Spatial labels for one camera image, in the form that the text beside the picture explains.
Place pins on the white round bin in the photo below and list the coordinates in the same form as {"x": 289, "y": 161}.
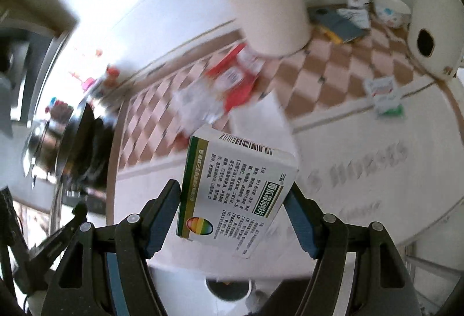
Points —
{"x": 228, "y": 288}

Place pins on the grey blue notebook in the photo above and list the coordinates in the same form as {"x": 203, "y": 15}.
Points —
{"x": 337, "y": 25}

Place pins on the beige cylindrical chopstick holder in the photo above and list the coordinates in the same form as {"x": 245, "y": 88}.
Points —
{"x": 268, "y": 7}

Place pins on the white green small packet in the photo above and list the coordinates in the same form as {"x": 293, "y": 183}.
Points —
{"x": 385, "y": 94}

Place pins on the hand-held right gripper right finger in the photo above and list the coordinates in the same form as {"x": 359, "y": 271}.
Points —
{"x": 299, "y": 218}

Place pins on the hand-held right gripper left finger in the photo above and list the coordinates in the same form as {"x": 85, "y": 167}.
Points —
{"x": 162, "y": 226}

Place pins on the crumpled white paper packet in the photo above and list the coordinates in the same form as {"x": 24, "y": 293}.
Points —
{"x": 357, "y": 16}

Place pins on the white green medicine box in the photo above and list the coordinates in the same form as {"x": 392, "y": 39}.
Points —
{"x": 232, "y": 192}

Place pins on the clear crumpled plastic wrapper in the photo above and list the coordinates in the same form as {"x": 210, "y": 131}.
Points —
{"x": 197, "y": 109}

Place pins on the white paper sheet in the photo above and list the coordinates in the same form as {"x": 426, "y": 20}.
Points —
{"x": 264, "y": 127}

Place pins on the checkered tablecloth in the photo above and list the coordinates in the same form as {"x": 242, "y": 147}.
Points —
{"x": 253, "y": 91}

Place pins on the red white snack packet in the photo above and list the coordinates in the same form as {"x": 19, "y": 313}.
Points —
{"x": 232, "y": 78}

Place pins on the white patterned bowl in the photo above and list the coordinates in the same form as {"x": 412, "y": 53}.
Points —
{"x": 390, "y": 10}

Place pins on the white rice cooker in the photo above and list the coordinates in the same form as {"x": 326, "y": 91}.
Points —
{"x": 435, "y": 11}

